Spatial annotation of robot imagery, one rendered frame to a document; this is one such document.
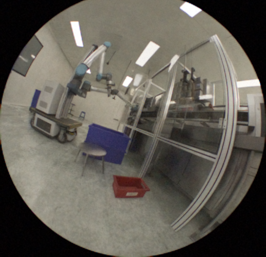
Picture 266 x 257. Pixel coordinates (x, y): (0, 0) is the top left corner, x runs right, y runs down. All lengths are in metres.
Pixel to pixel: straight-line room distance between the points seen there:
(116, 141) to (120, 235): 1.06
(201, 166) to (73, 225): 1.06
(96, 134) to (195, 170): 1.21
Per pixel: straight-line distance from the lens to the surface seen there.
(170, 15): 2.18
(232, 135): 0.59
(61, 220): 0.65
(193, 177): 1.01
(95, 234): 0.62
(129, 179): 0.92
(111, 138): 1.20
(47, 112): 1.58
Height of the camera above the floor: 0.60
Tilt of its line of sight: 2 degrees up
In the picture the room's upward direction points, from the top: 19 degrees clockwise
